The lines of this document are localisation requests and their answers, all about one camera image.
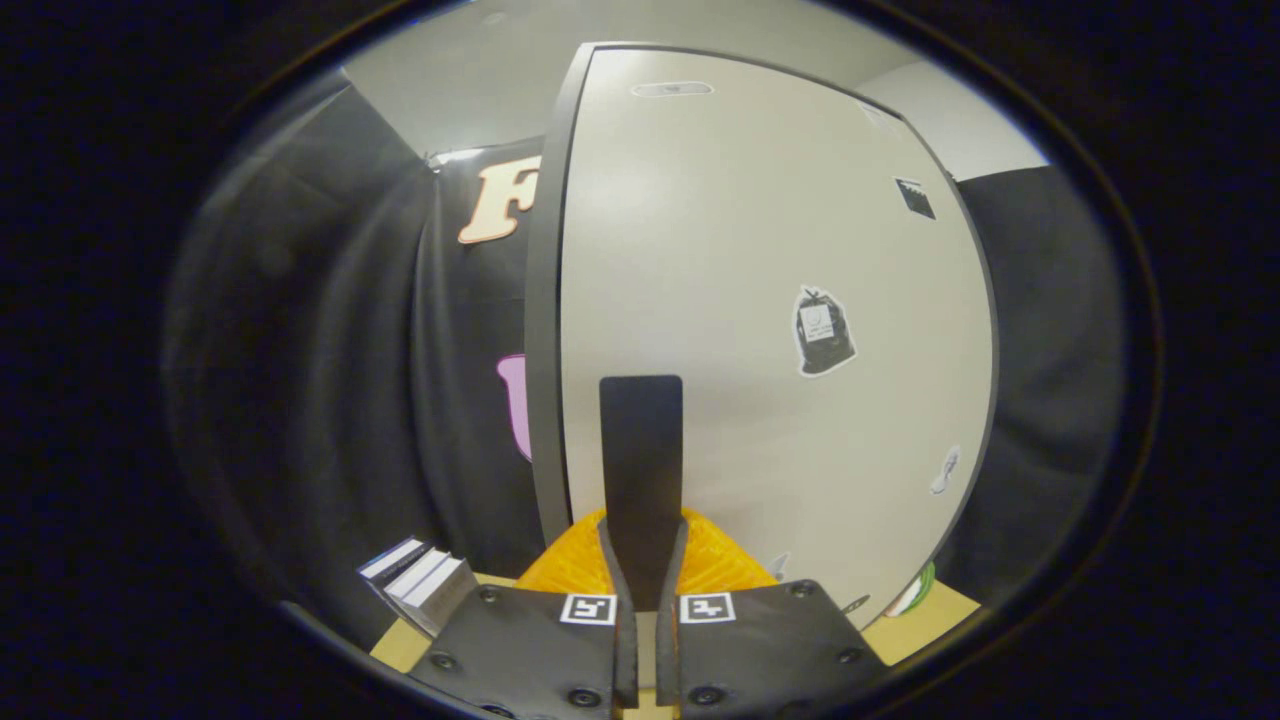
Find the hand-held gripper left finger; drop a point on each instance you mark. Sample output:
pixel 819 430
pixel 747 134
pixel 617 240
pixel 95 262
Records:
pixel 620 450

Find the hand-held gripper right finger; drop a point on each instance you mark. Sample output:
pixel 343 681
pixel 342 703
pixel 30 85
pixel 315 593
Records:
pixel 662 450

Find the grey shoe cabinet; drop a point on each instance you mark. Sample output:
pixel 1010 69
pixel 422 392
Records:
pixel 543 330

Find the white shoe cabinet door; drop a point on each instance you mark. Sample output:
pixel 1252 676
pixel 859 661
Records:
pixel 740 250

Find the white blue box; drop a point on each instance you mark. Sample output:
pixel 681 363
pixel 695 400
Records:
pixel 415 575

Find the dark blue box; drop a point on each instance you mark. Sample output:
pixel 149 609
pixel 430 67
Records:
pixel 390 560

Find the black backdrop cloth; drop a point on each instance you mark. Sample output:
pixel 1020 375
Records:
pixel 330 350

